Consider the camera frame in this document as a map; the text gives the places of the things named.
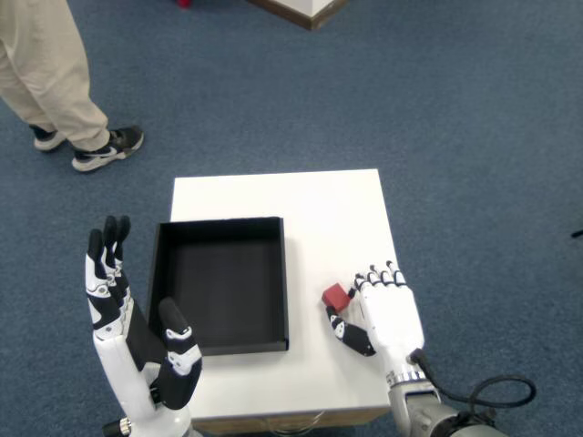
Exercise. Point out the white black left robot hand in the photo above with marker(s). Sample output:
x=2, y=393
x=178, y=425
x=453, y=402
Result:
x=118, y=364

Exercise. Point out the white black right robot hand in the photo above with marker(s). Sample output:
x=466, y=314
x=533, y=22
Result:
x=394, y=318

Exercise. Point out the red cube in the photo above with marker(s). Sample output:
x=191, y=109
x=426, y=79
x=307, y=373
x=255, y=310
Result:
x=334, y=297

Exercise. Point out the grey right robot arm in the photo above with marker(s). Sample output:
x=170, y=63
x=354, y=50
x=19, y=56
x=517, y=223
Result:
x=419, y=409

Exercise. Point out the black open box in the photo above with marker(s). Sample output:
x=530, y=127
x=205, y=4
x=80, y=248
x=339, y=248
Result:
x=228, y=282

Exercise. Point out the black left wrist connector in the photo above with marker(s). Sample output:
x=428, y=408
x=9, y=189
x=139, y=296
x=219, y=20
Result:
x=114, y=430

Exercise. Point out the white square table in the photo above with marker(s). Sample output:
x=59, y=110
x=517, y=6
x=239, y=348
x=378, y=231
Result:
x=319, y=205

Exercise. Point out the small black object on floor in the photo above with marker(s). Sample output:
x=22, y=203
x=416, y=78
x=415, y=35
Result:
x=577, y=234

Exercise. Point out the black white sneaker with swoosh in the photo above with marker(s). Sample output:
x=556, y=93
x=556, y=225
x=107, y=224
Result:
x=105, y=152

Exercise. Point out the beige trousers of person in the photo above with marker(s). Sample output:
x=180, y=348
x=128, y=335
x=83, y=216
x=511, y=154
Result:
x=45, y=68

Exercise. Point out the small red object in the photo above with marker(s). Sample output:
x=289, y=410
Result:
x=184, y=3

